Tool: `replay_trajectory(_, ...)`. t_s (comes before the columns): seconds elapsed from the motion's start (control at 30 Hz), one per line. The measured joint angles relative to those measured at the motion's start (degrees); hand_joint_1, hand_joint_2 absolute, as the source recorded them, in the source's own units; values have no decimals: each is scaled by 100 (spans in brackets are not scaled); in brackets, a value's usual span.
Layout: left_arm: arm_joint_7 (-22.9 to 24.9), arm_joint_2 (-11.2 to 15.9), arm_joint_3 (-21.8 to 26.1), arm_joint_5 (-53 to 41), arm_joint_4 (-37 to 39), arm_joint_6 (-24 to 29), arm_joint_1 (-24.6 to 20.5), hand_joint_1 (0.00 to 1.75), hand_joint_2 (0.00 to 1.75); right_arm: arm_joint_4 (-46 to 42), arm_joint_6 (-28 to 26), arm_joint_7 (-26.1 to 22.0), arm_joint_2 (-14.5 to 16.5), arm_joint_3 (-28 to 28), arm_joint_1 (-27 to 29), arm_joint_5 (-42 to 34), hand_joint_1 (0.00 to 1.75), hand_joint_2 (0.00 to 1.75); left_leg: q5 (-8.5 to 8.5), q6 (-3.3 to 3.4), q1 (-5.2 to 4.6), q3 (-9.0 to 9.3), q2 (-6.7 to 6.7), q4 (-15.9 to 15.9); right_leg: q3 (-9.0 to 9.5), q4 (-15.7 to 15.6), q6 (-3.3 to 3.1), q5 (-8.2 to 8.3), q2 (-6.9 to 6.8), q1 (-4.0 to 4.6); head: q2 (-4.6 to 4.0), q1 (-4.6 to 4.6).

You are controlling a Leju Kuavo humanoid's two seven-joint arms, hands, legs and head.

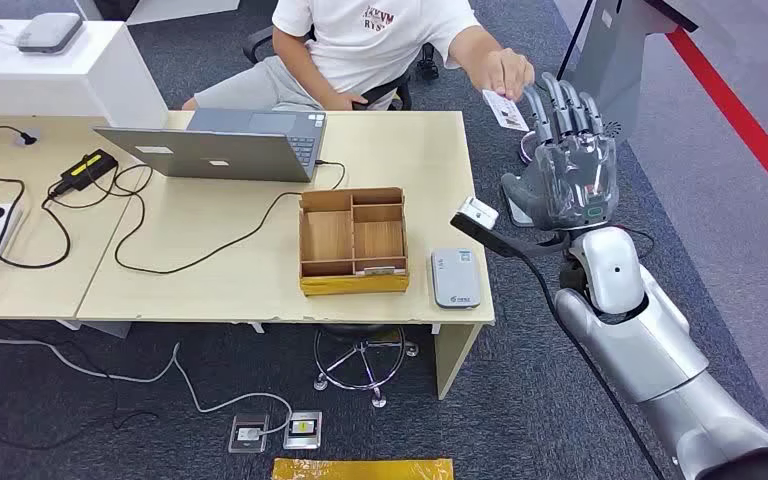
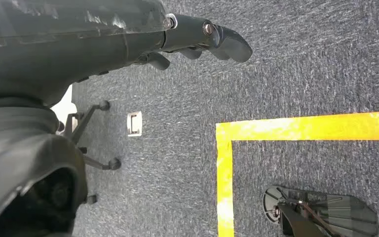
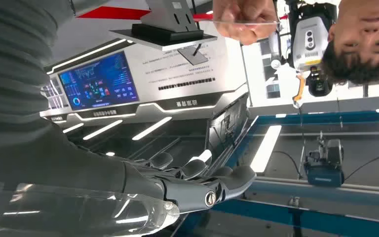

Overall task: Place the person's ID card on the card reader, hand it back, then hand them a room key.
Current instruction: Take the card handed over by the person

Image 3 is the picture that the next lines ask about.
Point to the ceiling strip light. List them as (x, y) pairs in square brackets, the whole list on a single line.
[(152, 128), (103, 130), (73, 128)]

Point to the blue display screen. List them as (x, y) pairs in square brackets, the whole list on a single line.
[(98, 81)]

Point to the person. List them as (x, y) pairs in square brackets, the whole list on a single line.
[(362, 32)]

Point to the rectangular ceiling light panel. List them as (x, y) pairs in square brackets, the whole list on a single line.
[(265, 149)]

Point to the white exhibition display wall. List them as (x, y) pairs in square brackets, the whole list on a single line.
[(183, 72)]

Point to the grey kiosk stand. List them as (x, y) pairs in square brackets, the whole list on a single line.
[(168, 16)]

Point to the red floor tape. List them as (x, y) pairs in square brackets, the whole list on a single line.
[(111, 13)]

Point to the blue ceiling-mounted device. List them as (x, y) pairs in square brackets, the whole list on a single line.
[(323, 170)]

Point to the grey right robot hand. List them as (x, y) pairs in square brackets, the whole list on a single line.
[(78, 183)]

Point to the white camera device on stand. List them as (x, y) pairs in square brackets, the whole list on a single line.
[(308, 49)]

